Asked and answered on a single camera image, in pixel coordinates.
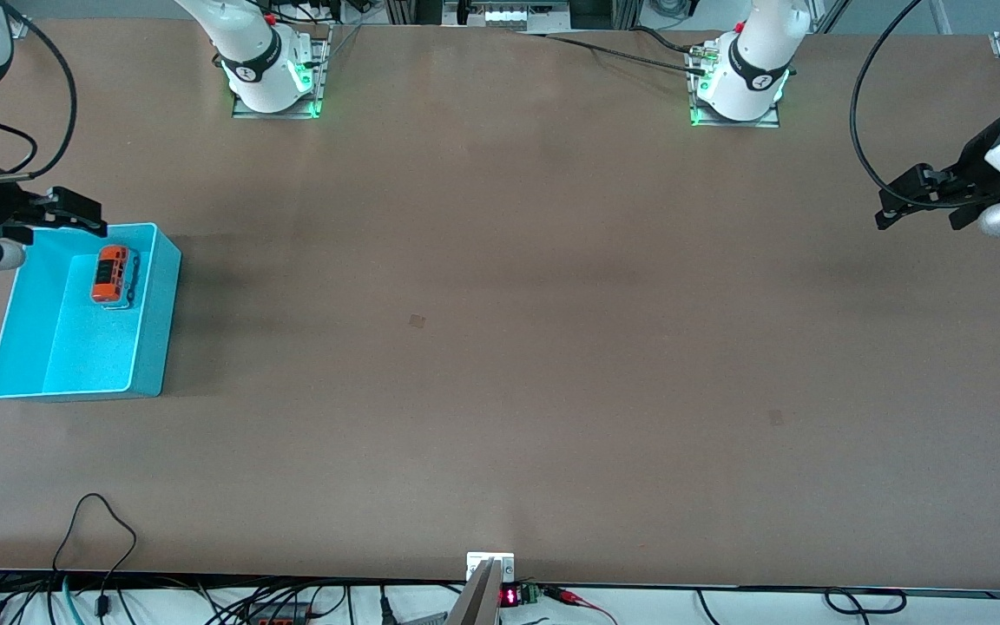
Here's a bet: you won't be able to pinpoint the aluminium frame rack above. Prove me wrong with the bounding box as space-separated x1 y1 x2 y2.
383 0 641 32

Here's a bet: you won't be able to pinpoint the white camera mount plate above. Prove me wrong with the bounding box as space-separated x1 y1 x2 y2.
466 552 516 583

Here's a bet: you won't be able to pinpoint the black power strip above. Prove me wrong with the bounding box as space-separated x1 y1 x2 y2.
247 602 312 625

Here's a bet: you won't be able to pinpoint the thin black table cable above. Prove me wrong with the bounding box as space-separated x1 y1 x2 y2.
507 31 709 76

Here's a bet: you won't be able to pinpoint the thick black table cable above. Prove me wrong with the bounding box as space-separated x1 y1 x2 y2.
630 26 714 56

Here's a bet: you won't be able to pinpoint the red clip lead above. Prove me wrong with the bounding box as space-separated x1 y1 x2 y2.
543 586 619 625

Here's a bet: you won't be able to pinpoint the looped thin black cable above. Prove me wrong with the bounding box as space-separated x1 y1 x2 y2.
52 492 138 619

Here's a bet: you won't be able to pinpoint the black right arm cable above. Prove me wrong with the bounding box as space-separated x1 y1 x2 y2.
0 0 78 183

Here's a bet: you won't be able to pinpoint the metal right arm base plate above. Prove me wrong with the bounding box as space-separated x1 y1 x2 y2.
232 24 332 120

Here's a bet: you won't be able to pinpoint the orange toy bus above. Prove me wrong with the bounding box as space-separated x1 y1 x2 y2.
89 245 139 310

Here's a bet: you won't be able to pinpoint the grey camera mount bar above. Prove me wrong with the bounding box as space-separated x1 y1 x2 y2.
445 558 503 625

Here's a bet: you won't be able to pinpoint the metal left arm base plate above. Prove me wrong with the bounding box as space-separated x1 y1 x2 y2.
685 43 781 129

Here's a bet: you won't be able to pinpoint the coiled black cable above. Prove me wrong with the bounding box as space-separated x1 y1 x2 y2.
825 588 908 616

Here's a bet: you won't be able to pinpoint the blue plastic box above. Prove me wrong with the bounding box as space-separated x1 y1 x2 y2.
0 222 183 403

